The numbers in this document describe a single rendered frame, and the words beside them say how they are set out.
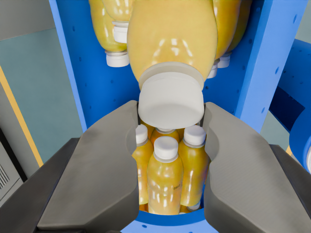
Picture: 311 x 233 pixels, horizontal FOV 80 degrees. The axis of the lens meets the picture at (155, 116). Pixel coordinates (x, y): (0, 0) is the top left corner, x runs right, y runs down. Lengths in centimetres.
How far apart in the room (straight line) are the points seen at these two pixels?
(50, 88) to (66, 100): 16
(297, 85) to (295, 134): 13
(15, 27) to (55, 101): 81
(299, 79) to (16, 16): 117
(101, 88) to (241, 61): 26
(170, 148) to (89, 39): 22
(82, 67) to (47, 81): 145
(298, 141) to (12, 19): 120
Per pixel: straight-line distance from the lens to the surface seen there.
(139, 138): 33
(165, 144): 30
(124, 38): 26
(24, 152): 244
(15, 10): 120
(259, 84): 19
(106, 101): 39
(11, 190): 255
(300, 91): 60
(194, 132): 34
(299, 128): 57
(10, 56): 185
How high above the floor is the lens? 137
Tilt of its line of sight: 58 degrees down
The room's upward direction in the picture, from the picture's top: 173 degrees counter-clockwise
